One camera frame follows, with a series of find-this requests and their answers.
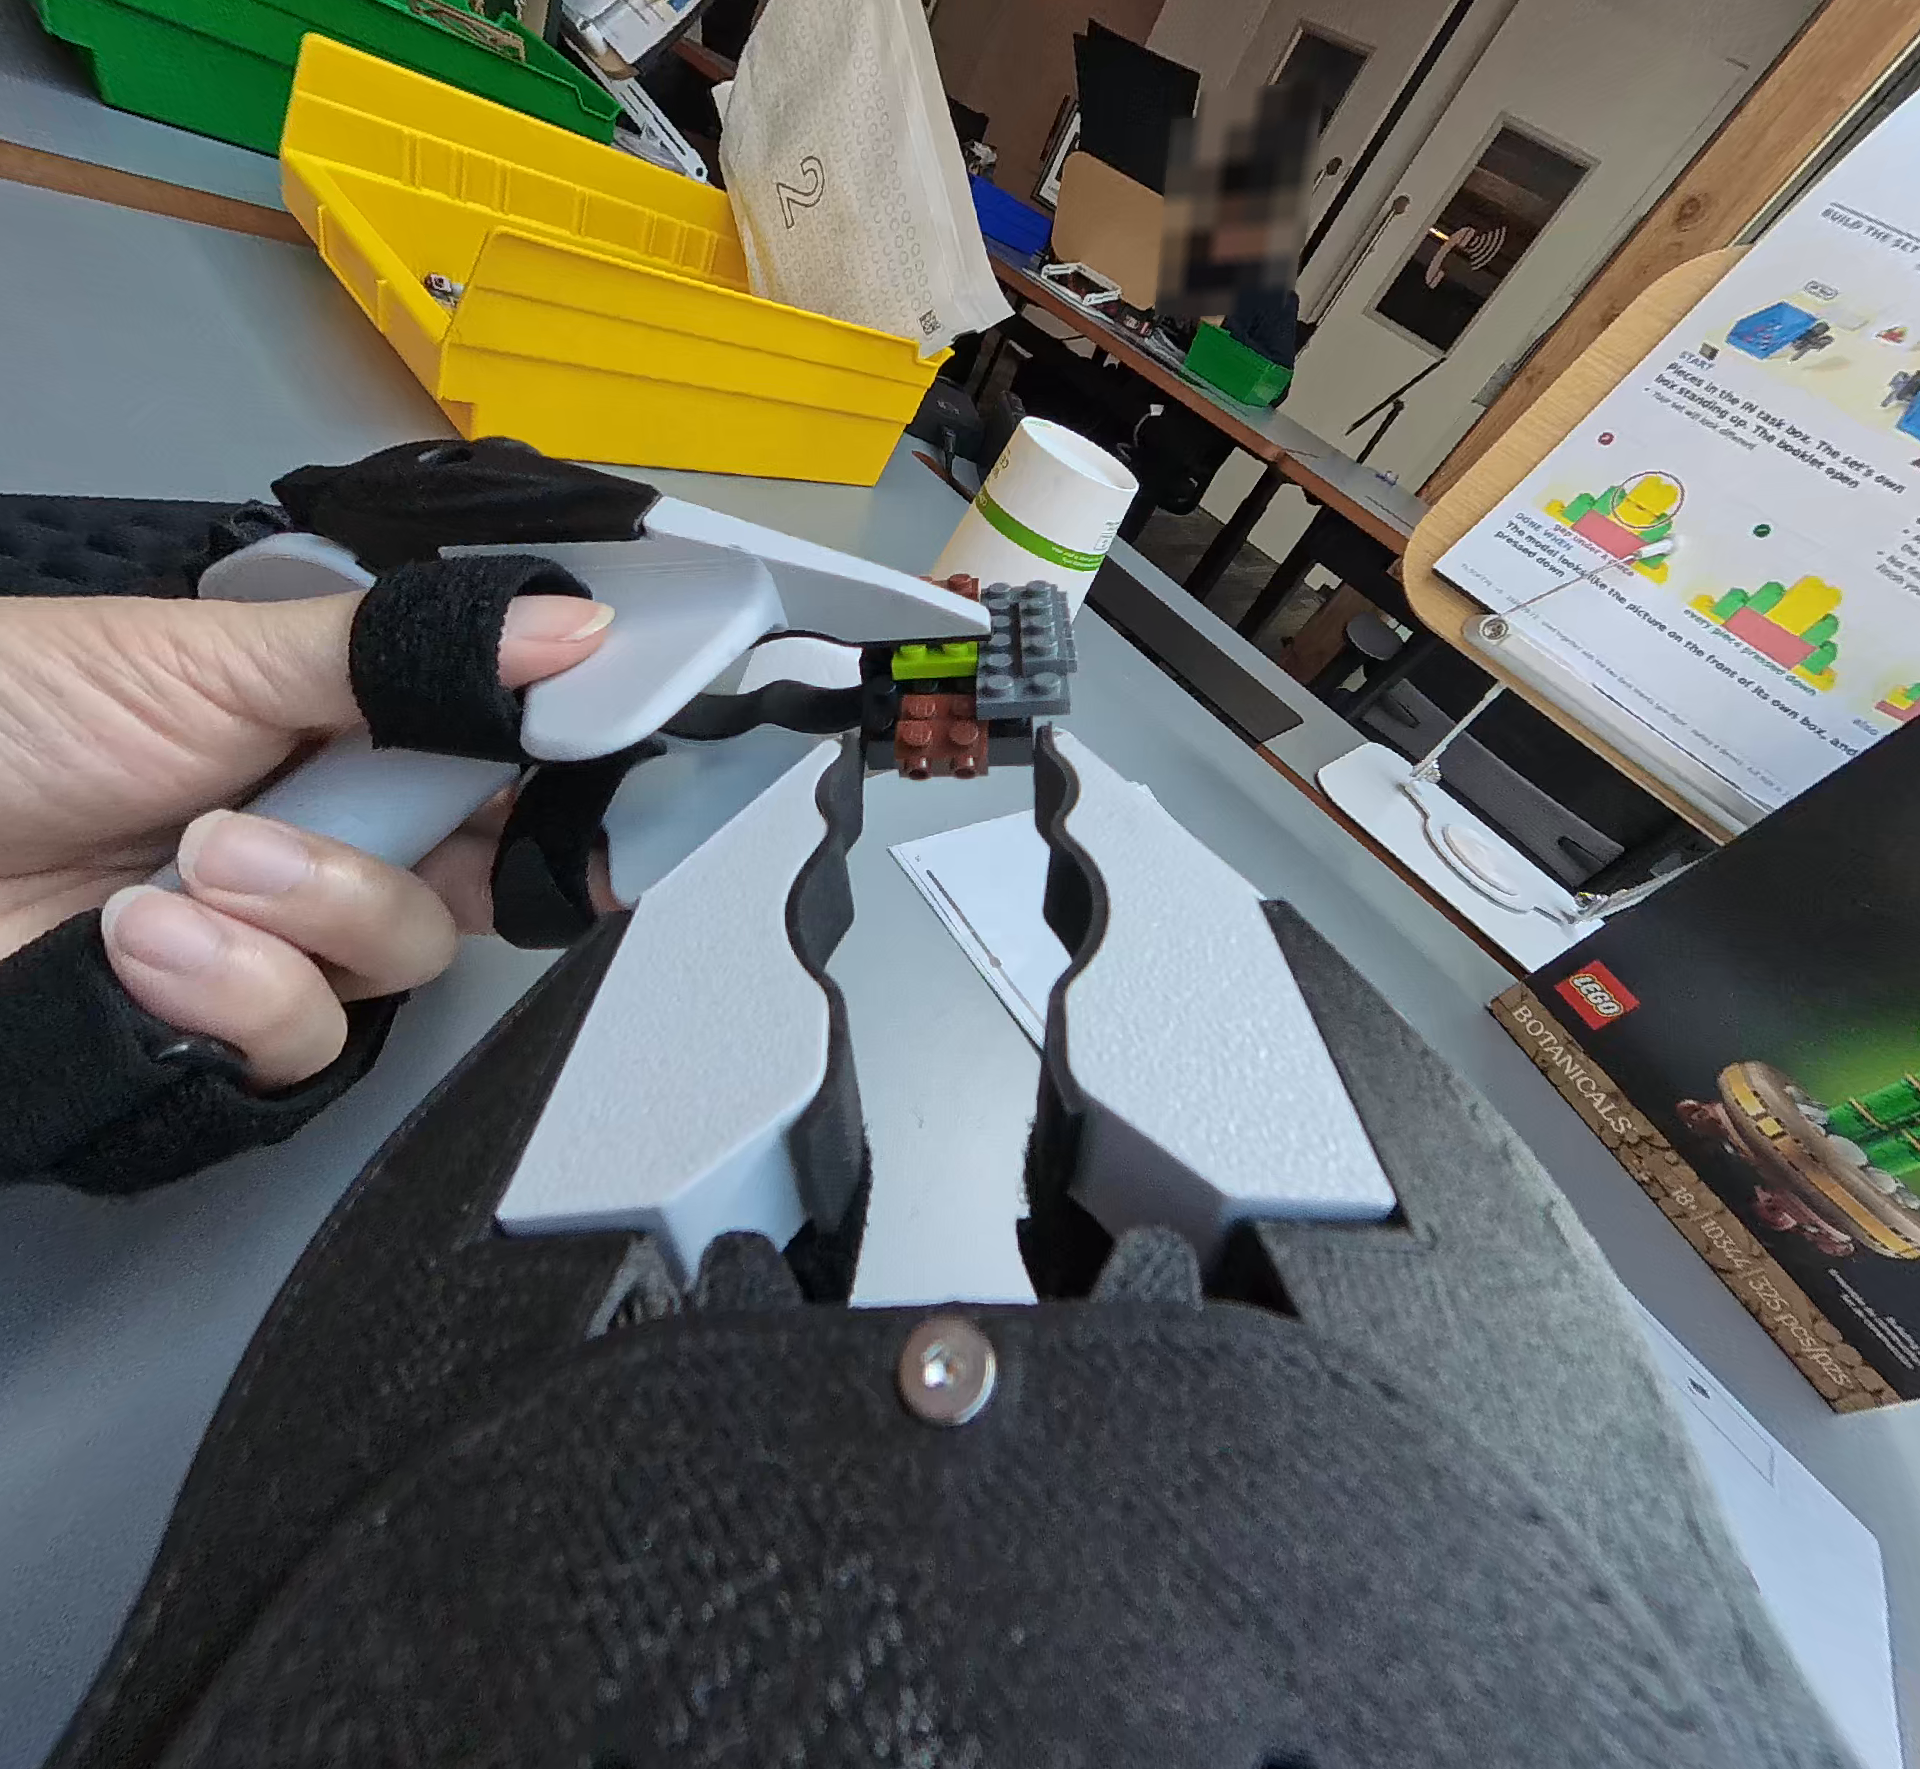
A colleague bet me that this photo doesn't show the person's left hand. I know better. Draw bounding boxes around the person's left hand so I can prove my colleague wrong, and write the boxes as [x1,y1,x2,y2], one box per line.
[0,588,619,1092]

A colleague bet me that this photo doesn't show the light wooden display board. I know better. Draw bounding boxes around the light wooden display board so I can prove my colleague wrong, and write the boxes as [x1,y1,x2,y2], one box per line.
[1402,243,1920,844]

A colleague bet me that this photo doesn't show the white stand base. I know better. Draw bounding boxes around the white stand base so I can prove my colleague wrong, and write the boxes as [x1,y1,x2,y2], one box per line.
[1316,680,1611,969]

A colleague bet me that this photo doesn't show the black bamboo brick set box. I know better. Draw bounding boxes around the black bamboo brick set box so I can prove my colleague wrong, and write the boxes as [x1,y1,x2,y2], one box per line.
[1490,715,1920,1413]

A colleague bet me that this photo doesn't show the black board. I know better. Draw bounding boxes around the black board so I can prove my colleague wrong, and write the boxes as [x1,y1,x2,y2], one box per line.
[1072,19,1203,164]

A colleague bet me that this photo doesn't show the grey desk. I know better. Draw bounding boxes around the grey desk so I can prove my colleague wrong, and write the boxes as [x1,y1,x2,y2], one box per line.
[0,0,1920,1769]

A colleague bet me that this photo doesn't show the black quilted pad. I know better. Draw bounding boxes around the black quilted pad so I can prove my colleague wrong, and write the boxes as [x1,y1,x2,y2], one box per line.
[0,490,289,603]

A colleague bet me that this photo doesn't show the yellow plastic bin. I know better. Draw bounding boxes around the yellow plastic bin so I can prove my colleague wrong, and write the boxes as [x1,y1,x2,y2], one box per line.
[282,33,753,293]
[282,147,950,487]

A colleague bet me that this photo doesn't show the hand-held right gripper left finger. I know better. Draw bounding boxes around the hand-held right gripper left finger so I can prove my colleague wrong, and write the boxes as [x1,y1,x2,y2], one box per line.
[491,738,874,1305]

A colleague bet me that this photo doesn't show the small green bin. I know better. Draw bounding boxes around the small green bin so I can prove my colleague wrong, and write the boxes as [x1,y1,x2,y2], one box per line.
[1183,318,1294,409]

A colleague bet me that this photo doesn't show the blue plastic bin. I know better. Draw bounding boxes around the blue plastic bin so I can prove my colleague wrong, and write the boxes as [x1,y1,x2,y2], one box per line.
[967,171,1059,263]

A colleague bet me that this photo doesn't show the white instruction booklet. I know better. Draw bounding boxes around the white instruction booklet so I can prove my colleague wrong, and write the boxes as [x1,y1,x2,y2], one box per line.
[890,779,1159,1053]

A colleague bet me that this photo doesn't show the long background table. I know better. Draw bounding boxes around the long background table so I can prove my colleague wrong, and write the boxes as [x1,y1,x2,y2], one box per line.
[991,254,1434,556]

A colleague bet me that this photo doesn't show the white paper bag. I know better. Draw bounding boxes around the white paper bag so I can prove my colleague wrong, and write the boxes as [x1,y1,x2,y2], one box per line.
[718,0,1017,356]

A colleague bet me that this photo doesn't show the white paper cup green stripe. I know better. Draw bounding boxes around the white paper cup green stripe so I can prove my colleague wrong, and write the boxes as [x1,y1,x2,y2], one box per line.
[934,416,1141,588]

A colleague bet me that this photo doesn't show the white paper sheet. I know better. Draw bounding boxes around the white paper sheet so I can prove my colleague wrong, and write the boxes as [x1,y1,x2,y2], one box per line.
[1627,1303,1899,1769]

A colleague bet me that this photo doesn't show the brown cardboard sheet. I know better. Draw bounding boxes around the brown cardboard sheet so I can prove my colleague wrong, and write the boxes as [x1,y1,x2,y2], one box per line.
[1050,149,1186,289]

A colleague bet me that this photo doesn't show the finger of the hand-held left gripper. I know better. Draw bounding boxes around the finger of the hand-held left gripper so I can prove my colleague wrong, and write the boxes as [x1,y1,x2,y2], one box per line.
[637,509,995,646]
[599,680,903,909]

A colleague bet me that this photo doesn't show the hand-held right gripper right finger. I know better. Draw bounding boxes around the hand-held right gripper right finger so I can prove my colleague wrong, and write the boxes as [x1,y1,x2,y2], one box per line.
[1020,726,1405,1301]

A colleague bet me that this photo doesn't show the small toy brick assembly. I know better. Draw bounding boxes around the small toy brick assembly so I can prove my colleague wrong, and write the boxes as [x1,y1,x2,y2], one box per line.
[862,572,1083,780]

